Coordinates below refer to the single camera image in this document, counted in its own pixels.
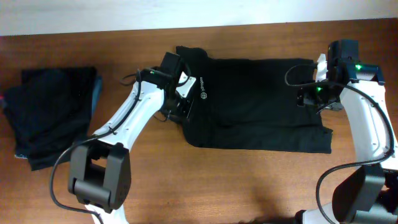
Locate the black t-shirt with logo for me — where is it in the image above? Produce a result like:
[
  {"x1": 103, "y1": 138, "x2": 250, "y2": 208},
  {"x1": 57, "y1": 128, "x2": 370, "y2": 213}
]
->
[{"x1": 176, "y1": 46, "x2": 333, "y2": 154}]

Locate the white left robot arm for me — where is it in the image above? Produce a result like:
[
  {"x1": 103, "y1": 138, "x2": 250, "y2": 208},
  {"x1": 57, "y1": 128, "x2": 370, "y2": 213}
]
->
[{"x1": 68, "y1": 68, "x2": 198, "y2": 223}]

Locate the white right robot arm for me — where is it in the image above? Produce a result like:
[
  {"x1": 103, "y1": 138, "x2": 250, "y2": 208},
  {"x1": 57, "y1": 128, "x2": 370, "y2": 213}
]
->
[{"x1": 295, "y1": 54, "x2": 397, "y2": 223}]

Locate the stack of folded dark clothes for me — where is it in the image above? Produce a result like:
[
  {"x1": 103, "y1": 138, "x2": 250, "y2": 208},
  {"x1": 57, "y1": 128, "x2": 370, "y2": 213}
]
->
[{"x1": 1, "y1": 67, "x2": 102, "y2": 171}]

